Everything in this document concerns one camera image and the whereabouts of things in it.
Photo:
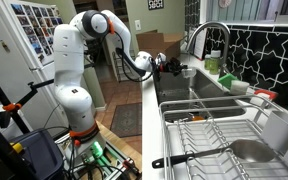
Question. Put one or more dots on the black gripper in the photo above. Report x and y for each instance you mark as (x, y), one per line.
(169, 65)

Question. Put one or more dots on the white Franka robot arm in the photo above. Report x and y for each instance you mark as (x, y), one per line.
(70, 66)

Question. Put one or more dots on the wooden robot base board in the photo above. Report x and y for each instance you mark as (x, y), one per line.
(117, 140)

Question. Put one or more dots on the stainless steel sink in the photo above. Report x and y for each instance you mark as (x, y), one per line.
(180, 86)

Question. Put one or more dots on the short green soap bottle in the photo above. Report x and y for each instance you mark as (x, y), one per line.
(207, 62)

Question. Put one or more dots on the brown cardboard box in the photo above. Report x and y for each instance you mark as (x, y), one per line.
(164, 43)

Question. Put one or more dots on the tall green soap bottle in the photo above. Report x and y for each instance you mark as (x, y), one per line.
(215, 63)

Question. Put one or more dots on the green sponge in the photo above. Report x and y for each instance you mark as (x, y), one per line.
(226, 80)

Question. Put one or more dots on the brushed steel gooseneck faucet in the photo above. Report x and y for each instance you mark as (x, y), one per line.
(225, 40)

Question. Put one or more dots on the small orange round object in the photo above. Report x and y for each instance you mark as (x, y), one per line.
(197, 117)

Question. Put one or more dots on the white sponge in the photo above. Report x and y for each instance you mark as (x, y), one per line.
(239, 87)

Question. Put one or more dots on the dark floor mat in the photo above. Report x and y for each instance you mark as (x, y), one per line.
(127, 120)

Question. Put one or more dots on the red and white brush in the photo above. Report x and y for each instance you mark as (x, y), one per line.
(265, 95)

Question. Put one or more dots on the kitchen window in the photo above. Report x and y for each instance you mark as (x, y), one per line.
(250, 10)

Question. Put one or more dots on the green connector block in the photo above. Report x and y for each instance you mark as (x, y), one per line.
(97, 150)

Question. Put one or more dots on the grey utensil holder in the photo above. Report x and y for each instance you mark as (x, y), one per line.
(284, 133)

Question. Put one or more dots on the photo collage on refrigerator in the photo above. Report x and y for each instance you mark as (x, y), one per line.
(37, 30)

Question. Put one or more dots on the black plastic bin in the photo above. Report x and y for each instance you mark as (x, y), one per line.
(34, 153)

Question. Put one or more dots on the white refrigerator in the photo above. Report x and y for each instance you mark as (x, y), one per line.
(4, 66)

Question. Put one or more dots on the yellow tool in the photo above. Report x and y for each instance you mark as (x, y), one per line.
(17, 147)

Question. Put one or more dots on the white wall switch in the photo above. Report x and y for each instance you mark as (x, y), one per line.
(137, 25)

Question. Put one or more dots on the black white patterned wall art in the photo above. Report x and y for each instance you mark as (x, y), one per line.
(155, 4)

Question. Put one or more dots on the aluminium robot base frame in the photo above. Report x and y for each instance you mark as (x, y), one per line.
(114, 166)

